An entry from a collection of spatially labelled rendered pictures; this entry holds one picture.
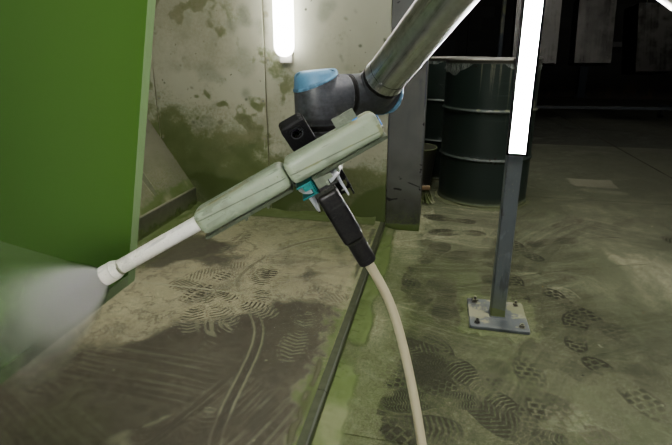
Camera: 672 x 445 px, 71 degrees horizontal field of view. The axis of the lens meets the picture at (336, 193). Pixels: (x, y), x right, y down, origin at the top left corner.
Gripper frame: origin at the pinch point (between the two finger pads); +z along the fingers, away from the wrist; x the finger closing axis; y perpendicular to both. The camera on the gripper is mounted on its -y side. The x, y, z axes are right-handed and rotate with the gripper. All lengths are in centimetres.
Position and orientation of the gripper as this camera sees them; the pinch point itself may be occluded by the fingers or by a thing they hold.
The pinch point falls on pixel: (318, 179)
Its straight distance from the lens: 70.6
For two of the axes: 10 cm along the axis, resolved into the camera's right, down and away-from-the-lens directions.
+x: -8.7, 4.9, 0.7
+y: 4.9, 8.3, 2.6
